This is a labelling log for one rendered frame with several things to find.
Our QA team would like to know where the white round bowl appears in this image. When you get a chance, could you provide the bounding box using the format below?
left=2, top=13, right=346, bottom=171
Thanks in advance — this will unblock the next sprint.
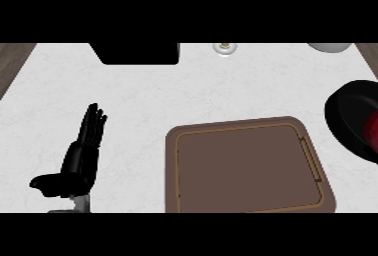
left=308, top=43, right=355, bottom=54

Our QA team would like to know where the small white round object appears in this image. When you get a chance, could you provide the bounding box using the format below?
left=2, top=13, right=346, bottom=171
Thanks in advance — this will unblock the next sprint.
left=212, top=43, right=240, bottom=57

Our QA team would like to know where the black pot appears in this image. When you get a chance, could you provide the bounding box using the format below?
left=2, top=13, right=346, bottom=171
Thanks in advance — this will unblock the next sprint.
left=324, top=79, right=378, bottom=164

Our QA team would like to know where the black appliance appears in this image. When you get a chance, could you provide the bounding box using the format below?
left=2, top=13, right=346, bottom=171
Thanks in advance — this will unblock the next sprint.
left=89, top=43, right=182, bottom=66

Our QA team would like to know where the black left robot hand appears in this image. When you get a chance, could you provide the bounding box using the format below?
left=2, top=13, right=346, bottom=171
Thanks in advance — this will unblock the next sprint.
left=29, top=102, right=110, bottom=199

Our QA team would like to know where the brown tray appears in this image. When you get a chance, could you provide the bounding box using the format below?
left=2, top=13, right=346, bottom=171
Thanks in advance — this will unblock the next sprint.
left=164, top=115, right=339, bottom=214

